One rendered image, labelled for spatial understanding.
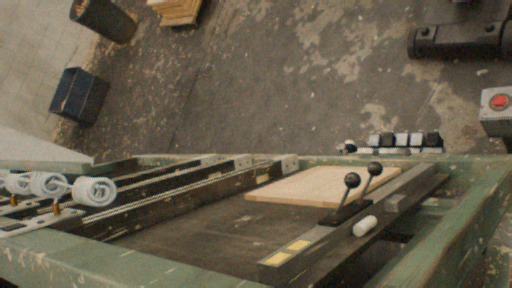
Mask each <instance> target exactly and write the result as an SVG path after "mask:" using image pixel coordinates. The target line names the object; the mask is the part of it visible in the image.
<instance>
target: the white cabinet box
mask: <svg viewBox="0 0 512 288"><path fill-rule="evenodd" d="M0 160H13V161H48V162H81V163H91V165H93V163H94V158H92V157H88V156H86V155H83V154H81V153H78V152H75V151H74V150H68V149H66V148H63V147H61V146H59V145H56V144H52V143H49V142H47V141H44V140H41V139H40V138H37V137H32V136H29V135H27V134H25V133H22V132H20V131H17V130H13V129H10V128H7V127H6V126H3V125H0Z"/></svg>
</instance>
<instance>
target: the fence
mask: <svg viewBox="0 0 512 288"><path fill-rule="evenodd" d="M434 174H436V169H435V163H420V164H418V165H416V166H415V167H414V168H413V169H409V171H407V172H405V173H404V174H403V175H400V176H398V177H396V179H394V180H392V181H391V182H389V183H387V184H385V185H384V186H383V187H381V188H378V189H377V190H376V191H374V192H372V193H371V194H368V195H367V196H365V198H363V199H366V200H373V204H372V205H371V206H368V207H367V208H365V210H363V211H362V212H359V213H358V214H356V215H355V216H353V218H350V219H348V220H347V221H346V222H345V223H343V224H341V225H340V226H338V227H329V226H322V225H317V226H316V227H315V228H313V229H312V230H309V231H308V232H306V233H304V235H302V236H299V237H298V238H296V239H295V240H293V241H292V242H291V243H288V244H286V245H285V246H284V247H282V248H280V249H278V250H276V251H275V252H274V253H272V254H271V255H268V256H267V257H265V258H264V259H262V260H261V261H258V262H257V267H258V274H259V281H260V282H262V283H266V284H269V285H273V286H279V287H280V286H283V285H284V284H285V283H286V282H287V281H288V280H291V279H292V278H293V277H294V276H296V275H297V274H299V273H300V272H302V271H303V270H304V269H305V268H307V267H309V266H310V265H311V264H312V263H313V262H315V261H317V260H318V259H319V258H320V257H322V256H323V255H325V254H326V253H328V252H329V250H331V249H334V248H335V246H337V245H338V244H339V243H341V242H343V241H344V240H345V239H347V237H350V236H351V235H352V234H353V226H354V225H355V224H358V223H359V221H361V220H362V219H364V218H366V217H367V216H370V215H372V216H374V217H375V218H376V217H377V216H378V215H379V214H380V213H382V212H384V200H386V199H388V198H389V197H390V196H391V195H393V194H400V195H407V194H409V193H410V192H411V191H412V190H414V189H415V188H417V187H418V186H420V185H421V184H422V183H423V182H426V181H427V180H428V179H429V178H430V177H431V176H433V175H434ZM298 240H303V241H308V242H310V243H308V244H306V245H305V246H304V247H303V248H301V249H298V250H295V249H286V248H287V247H289V246H291V245H292V244H293V243H296V242H298ZM280 252H282V253H286V254H291V255H289V256H288V257H286V259H284V260H283V261H280V262H279V263H278V264H274V263H270V262H266V261H267V260H268V259H269V258H271V257H273V256H274V255H276V254H278V253H280Z"/></svg>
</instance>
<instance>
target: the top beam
mask: <svg viewBox="0 0 512 288"><path fill-rule="evenodd" d="M19 221H20V220H13V219H10V218H7V217H4V216H0V227H3V226H6V225H10V224H13V223H16V222H19ZM0 277H1V278H3V279H6V280H8V281H9V282H11V283H12V284H14V285H18V286H19V287H21V288H275V287H273V286H266V285H262V284H259V283H256V282H253V281H250V280H243V279H240V278H237V277H233V276H230V275H227V274H220V273H217V272H213V271H211V270H207V269H204V268H197V267H195V266H191V265H188V264H184V263H181V262H175V261H171V260H168V259H165V258H162V257H158V256H151V255H149V254H145V253H142V252H139V251H135V250H129V249H126V248H122V247H119V246H116V245H113V244H106V243H102V242H100V241H96V240H93V239H89V238H83V237H80V236H76V235H73V234H70V233H67V232H60V231H56V230H54V229H50V228H47V227H41V228H37V229H34V230H32V231H29V232H27V233H20V234H18V235H15V236H12V237H9V238H6V239H2V238H0Z"/></svg>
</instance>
